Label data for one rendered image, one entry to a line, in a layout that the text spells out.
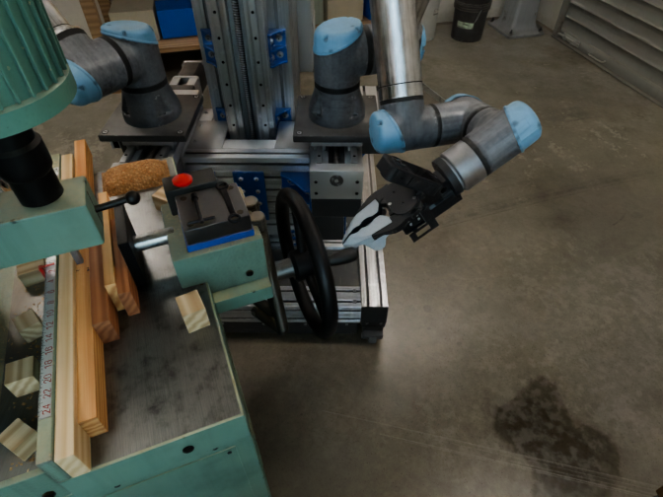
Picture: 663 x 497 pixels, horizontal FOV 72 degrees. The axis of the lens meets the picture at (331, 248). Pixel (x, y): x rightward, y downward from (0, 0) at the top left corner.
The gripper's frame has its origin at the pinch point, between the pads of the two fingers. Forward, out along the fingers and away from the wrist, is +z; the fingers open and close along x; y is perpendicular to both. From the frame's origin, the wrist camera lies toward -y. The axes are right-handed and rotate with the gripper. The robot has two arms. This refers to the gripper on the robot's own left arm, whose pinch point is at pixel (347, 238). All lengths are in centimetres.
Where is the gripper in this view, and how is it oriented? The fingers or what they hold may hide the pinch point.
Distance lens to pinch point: 77.0
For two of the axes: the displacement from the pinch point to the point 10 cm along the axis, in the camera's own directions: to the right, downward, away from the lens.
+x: -3.7, -6.6, 6.5
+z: -8.1, 5.8, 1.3
